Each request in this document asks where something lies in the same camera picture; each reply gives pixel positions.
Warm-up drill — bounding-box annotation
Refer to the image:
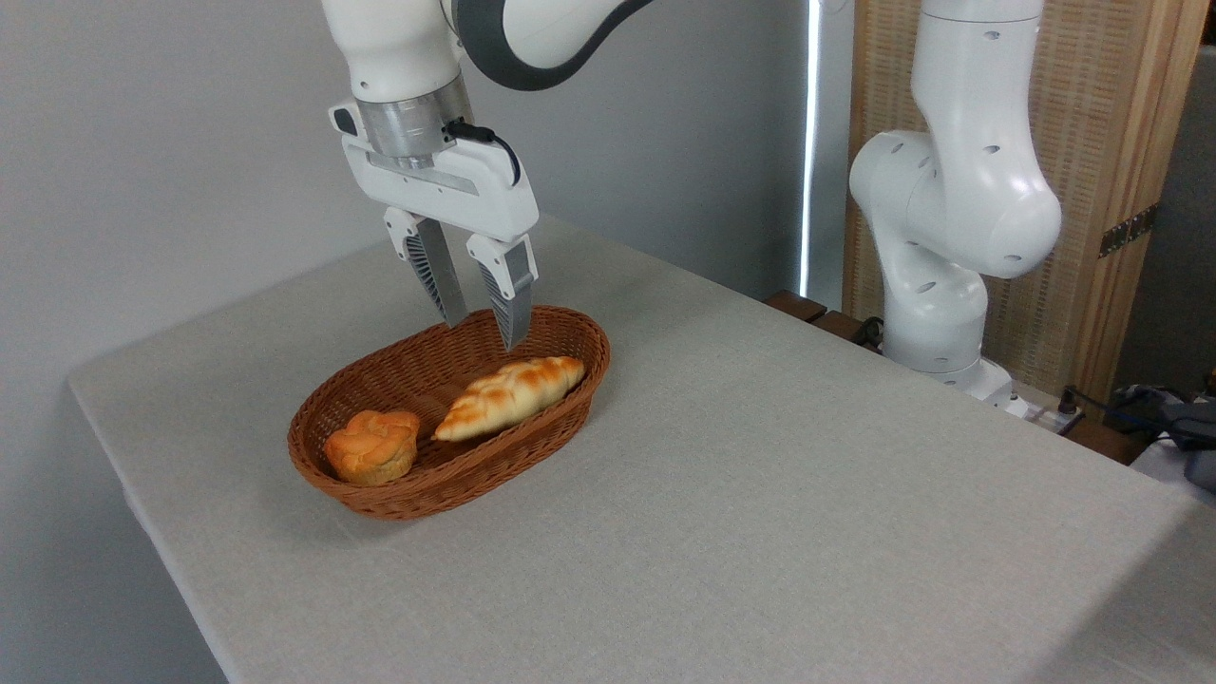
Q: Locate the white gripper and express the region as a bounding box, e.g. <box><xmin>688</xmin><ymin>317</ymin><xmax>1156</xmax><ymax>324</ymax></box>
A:
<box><xmin>329</xmin><ymin>100</ymin><xmax>541</xmax><ymax>352</ymax></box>

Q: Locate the long braided bread loaf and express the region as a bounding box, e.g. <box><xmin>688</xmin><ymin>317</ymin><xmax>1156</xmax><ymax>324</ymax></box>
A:
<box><xmin>434</xmin><ymin>356</ymin><xmax>586</xmax><ymax>443</ymax></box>

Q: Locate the brown wicker basket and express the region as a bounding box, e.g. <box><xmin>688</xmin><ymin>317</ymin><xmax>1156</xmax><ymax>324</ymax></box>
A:
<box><xmin>287</xmin><ymin>304</ymin><xmax>612</xmax><ymax>521</ymax></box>

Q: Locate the round golden bread bun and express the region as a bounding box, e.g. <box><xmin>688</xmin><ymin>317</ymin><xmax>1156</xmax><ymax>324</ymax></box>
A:
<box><xmin>323</xmin><ymin>409</ymin><xmax>422</xmax><ymax>488</ymax></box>

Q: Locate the grey linen tablecloth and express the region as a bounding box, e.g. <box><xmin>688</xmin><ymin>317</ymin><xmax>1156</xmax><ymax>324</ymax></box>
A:
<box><xmin>68</xmin><ymin>204</ymin><xmax>1216</xmax><ymax>684</ymax></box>

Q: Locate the white power strip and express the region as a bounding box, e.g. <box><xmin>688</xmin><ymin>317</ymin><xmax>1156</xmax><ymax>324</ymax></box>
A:
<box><xmin>1012</xmin><ymin>389</ymin><xmax>1084</xmax><ymax>433</ymax></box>

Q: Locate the metal screen hinge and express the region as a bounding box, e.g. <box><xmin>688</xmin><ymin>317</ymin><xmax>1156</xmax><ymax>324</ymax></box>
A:
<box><xmin>1099</xmin><ymin>202</ymin><xmax>1160</xmax><ymax>259</ymax></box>

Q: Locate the dark grey device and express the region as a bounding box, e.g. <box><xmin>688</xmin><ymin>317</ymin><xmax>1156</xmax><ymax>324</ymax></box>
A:
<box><xmin>1164</xmin><ymin>399</ymin><xmax>1216</xmax><ymax>493</ymax></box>

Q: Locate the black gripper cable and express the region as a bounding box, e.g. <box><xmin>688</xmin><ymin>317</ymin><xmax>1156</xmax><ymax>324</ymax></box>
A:
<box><xmin>444</xmin><ymin>118</ymin><xmax>522</xmax><ymax>187</ymax></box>

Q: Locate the black cable bundle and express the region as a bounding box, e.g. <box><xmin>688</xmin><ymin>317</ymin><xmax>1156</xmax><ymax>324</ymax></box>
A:
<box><xmin>1059</xmin><ymin>383</ymin><xmax>1179</xmax><ymax>438</ymax></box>

